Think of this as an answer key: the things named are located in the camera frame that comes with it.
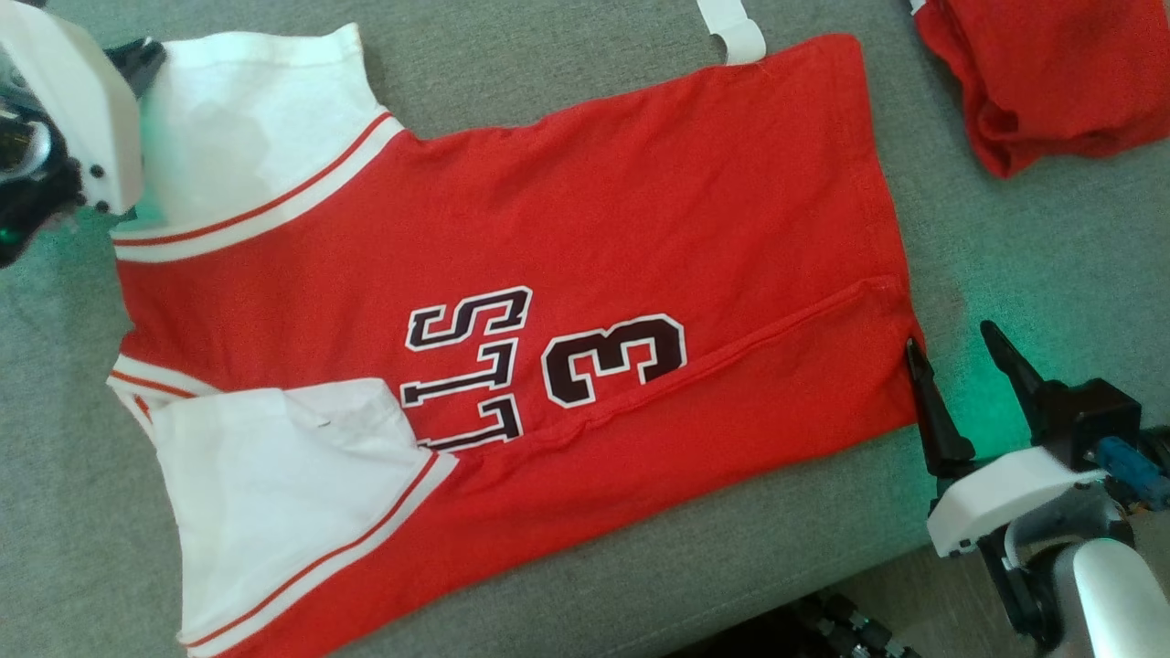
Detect blue cable connector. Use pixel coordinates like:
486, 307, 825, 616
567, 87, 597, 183
1095, 436, 1170, 511

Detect red white jersey shirt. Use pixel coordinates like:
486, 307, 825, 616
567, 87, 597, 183
105, 23, 926, 658

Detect white fabric strip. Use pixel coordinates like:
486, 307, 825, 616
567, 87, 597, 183
697, 0, 767, 67

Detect red white-striped shorts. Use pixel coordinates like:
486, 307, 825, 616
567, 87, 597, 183
909, 0, 1170, 179

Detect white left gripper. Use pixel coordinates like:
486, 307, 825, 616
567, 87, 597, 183
0, 0, 168, 217

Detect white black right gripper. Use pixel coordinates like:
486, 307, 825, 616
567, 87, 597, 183
904, 319, 1112, 559

